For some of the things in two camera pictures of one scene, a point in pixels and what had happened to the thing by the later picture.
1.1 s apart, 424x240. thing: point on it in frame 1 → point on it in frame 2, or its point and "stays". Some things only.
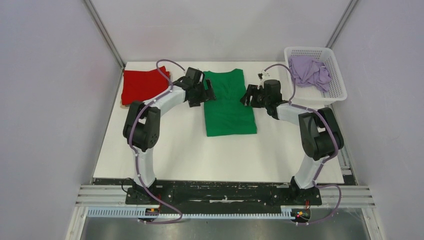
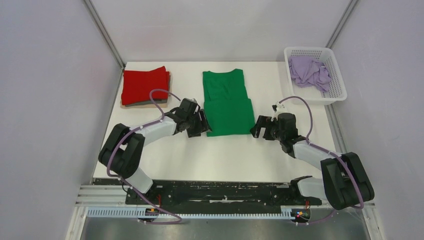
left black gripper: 207,95 → 203,125
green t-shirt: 227,115 stays
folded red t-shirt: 139,85 stays
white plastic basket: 317,77 stays
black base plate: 218,196 stays
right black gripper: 252,90 → 263,122
